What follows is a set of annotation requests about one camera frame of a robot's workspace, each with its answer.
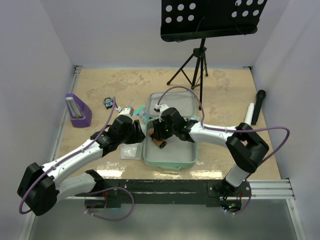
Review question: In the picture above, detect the blue owl toy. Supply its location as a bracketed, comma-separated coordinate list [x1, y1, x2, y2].
[103, 97, 117, 110]

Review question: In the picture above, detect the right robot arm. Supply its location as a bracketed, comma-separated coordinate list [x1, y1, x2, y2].
[152, 104, 269, 197]

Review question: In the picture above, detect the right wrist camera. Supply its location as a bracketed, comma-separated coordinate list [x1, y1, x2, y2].
[153, 103, 169, 116]

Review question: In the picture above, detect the amber medicine bottle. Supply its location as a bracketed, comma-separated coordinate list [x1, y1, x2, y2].
[148, 130, 167, 149]

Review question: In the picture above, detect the mint green medicine case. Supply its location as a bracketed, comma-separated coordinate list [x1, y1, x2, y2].
[143, 91, 198, 171]

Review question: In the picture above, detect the white gauze packet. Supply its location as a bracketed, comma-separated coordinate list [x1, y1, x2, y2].
[120, 143, 142, 160]

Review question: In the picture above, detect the teal packet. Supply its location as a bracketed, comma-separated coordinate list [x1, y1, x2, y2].
[134, 105, 152, 123]

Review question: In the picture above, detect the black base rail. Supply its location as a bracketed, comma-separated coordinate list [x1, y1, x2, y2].
[92, 179, 252, 208]

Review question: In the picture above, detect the white microphone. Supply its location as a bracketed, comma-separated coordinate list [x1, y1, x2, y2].
[244, 102, 255, 125]

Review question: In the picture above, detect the black microphone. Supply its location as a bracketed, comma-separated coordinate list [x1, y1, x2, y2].
[251, 89, 266, 125]

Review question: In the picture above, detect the black music stand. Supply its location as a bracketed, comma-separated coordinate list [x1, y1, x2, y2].
[158, 0, 270, 101]

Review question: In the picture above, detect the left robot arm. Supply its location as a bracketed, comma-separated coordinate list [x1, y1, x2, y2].
[17, 115, 146, 216]

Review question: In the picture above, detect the purple metronome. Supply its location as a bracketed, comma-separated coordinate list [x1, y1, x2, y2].
[65, 93, 92, 128]

